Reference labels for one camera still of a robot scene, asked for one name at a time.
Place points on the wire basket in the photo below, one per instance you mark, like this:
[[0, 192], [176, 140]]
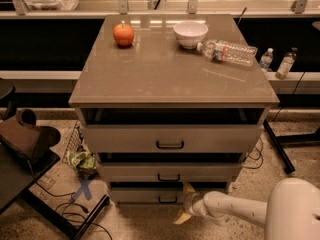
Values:
[[74, 142]]

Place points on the grey drawer cabinet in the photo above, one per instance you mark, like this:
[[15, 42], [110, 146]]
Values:
[[156, 73]]

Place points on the clear lying water bottle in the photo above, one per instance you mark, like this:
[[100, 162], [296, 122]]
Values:
[[223, 51]]

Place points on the green chip bag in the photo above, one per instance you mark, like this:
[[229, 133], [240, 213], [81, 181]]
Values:
[[82, 162]]

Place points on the black stand base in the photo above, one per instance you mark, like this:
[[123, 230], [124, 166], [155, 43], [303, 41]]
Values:
[[286, 141]]

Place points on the black table leg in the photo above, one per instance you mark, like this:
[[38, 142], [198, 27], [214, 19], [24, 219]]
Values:
[[74, 231]]

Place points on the small standing water bottle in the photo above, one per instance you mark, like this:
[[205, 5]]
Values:
[[266, 60]]

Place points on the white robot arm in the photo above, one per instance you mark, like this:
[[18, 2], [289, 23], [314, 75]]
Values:
[[292, 211]]

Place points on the white bowl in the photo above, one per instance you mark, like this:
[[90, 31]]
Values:
[[189, 33]]

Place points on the standing bottle with yellow liquid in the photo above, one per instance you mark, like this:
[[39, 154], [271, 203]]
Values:
[[286, 64]]

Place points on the red apple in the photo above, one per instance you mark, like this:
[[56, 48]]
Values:
[[123, 35]]

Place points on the grey drawer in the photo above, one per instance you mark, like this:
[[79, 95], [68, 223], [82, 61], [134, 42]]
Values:
[[169, 167], [184, 131], [146, 192]]

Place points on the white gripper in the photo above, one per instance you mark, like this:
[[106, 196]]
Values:
[[192, 204]]

